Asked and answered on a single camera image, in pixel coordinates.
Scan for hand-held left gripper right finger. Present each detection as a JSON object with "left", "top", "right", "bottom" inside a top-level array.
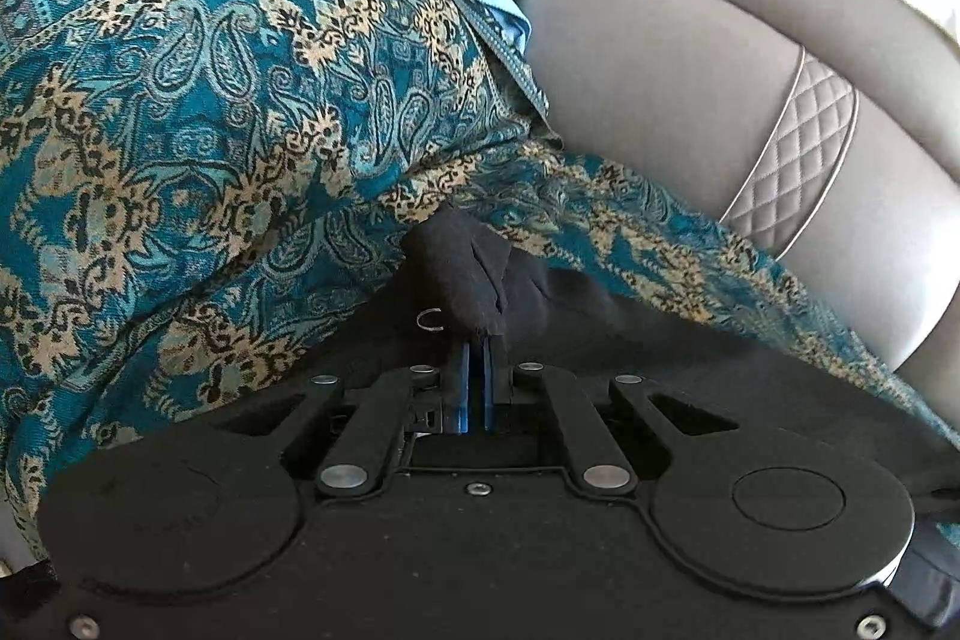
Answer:
[{"left": 483, "top": 338, "right": 755, "bottom": 495}]

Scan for teal paisley blanket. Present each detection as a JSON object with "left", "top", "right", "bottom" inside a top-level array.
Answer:
[{"left": 0, "top": 0, "right": 960, "bottom": 558}]

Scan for black pants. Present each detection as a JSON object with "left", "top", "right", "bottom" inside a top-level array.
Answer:
[{"left": 202, "top": 203, "right": 960, "bottom": 513}]

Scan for grey-beige leather sofa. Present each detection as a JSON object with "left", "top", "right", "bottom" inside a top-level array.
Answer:
[{"left": 517, "top": 0, "right": 960, "bottom": 378}]

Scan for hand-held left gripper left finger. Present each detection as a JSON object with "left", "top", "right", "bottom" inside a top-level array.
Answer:
[{"left": 216, "top": 338, "right": 476, "bottom": 501}]

